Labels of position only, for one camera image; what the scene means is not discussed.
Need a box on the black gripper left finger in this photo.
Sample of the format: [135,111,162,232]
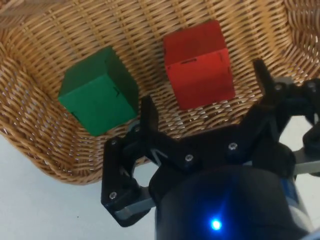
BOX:
[100,95,201,228]

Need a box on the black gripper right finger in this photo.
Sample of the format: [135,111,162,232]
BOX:
[231,58,320,176]

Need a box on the red cube block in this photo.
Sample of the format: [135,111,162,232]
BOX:
[162,19,237,111]

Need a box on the wicker basket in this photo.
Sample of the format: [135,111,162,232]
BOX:
[0,0,320,186]

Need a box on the green cube block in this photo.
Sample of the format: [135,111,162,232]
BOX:
[57,45,139,137]

